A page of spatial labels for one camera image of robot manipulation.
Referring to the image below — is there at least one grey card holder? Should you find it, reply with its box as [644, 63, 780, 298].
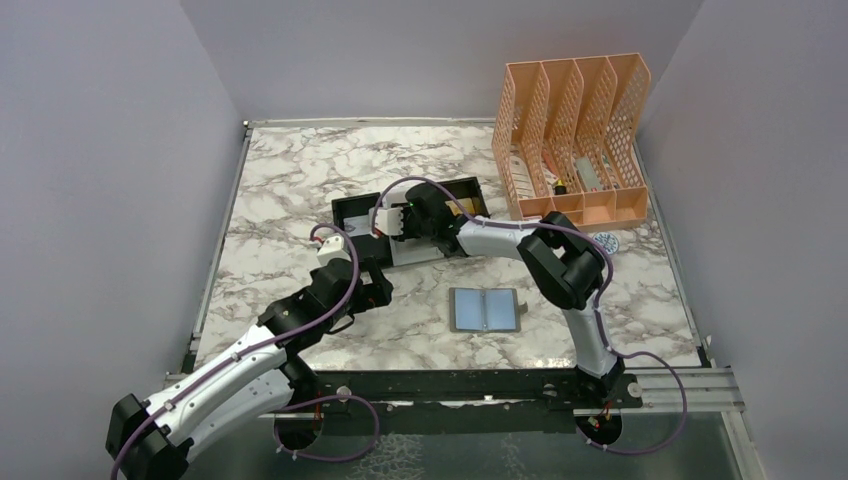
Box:
[449, 288, 528, 333]

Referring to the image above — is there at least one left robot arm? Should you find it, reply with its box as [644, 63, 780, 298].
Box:
[106, 258, 393, 479]

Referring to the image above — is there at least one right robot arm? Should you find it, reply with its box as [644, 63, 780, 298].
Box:
[397, 182, 623, 407]

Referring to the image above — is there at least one gold card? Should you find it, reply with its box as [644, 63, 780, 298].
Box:
[446, 197, 485, 216]

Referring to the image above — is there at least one white card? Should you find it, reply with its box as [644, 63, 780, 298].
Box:
[343, 215, 371, 236]

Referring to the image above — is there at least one white middle bin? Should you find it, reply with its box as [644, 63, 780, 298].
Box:
[381, 184, 444, 267]

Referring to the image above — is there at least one black right bin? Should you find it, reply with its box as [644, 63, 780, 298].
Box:
[441, 177, 490, 217]

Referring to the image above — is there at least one black bin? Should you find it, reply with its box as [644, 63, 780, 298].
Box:
[441, 177, 490, 217]
[331, 192, 394, 268]

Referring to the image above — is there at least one black left bin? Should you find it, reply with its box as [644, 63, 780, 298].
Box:
[331, 192, 394, 268]

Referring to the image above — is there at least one white item in organizer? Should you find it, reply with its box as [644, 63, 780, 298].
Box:
[509, 151, 536, 199]

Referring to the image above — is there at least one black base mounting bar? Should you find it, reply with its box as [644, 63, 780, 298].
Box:
[272, 369, 643, 439]

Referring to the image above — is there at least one black yellow marker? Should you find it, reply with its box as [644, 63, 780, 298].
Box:
[552, 179, 568, 196]

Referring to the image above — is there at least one peach file organizer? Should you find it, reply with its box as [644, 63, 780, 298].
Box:
[491, 53, 652, 232]

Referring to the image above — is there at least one grey item in organizer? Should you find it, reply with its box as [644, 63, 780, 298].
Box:
[575, 157, 604, 192]

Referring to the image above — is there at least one blue white tape roll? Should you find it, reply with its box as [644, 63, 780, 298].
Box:
[593, 231, 620, 255]

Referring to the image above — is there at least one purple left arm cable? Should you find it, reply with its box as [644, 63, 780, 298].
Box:
[109, 223, 382, 480]

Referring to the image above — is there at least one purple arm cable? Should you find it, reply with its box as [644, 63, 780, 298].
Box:
[109, 223, 382, 480]
[369, 175, 690, 458]

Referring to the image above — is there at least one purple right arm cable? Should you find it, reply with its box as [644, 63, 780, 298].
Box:
[369, 175, 690, 458]

